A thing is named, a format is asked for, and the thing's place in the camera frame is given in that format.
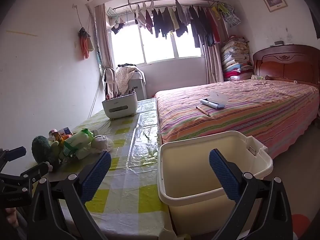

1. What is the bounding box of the dotted white cloth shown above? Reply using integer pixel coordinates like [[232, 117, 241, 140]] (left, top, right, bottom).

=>
[[116, 64, 144, 94]]

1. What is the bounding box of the bed with striped sheet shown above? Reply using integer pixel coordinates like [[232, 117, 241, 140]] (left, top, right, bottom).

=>
[[154, 79, 320, 159]]

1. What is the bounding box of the white desk organizer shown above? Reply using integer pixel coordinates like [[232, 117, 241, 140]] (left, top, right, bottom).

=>
[[101, 92, 138, 119]]

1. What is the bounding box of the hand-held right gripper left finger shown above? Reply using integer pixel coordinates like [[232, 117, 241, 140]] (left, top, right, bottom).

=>
[[27, 150, 112, 240]]

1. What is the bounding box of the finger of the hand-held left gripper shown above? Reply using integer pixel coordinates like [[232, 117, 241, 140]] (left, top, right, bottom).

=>
[[0, 162, 49, 184], [0, 146, 27, 167]]

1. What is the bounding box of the stack of folded quilts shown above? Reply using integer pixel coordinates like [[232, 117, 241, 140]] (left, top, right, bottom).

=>
[[220, 35, 253, 82]]

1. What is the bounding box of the cream plastic bin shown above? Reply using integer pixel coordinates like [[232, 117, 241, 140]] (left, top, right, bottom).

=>
[[157, 130, 274, 237]]

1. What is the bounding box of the beige curtain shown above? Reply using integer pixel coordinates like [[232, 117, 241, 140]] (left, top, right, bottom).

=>
[[202, 7, 225, 83], [95, 4, 114, 71]]

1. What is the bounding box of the beige hanging coat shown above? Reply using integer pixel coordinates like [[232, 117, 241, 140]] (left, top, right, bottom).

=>
[[103, 67, 118, 99]]

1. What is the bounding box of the red round object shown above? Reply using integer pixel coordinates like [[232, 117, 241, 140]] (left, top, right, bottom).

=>
[[291, 214, 312, 238]]

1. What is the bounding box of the yellow checked plastic tablecloth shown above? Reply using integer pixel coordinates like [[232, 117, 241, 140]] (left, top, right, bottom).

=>
[[47, 97, 175, 240]]

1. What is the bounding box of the blue white pencil case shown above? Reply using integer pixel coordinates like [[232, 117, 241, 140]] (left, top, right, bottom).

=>
[[199, 90, 228, 110]]

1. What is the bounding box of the yellow pencil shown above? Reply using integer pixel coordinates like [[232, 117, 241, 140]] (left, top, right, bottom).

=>
[[195, 106, 212, 117]]

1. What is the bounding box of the orange cloth on hook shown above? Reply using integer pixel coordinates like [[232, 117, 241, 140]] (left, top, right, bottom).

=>
[[79, 27, 95, 60]]

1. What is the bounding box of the dark green fuzzy ball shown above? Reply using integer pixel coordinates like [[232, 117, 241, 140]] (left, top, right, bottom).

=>
[[31, 135, 61, 172]]

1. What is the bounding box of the plastic wrapper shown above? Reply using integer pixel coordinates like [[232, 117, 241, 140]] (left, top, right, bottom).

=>
[[94, 134, 115, 153]]

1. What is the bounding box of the green wet wipes packet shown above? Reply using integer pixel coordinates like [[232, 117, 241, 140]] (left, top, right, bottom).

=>
[[62, 128, 97, 160]]

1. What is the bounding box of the window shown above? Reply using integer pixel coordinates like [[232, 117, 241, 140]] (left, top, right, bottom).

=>
[[110, 17, 203, 65]]

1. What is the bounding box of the white air cooler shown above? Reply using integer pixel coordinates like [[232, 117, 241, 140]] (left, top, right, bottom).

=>
[[130, 71, 147, 100]]

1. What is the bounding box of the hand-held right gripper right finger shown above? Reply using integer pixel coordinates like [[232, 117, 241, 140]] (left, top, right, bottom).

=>
[[209, 149, 293, 240]]

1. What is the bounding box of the row of hanging clothes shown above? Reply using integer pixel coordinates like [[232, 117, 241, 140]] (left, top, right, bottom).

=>
[[110, 0, 242, 48]]

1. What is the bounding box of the red wooden headboard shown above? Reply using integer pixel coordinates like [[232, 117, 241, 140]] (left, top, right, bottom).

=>
[[252, 44, 320, 85]]

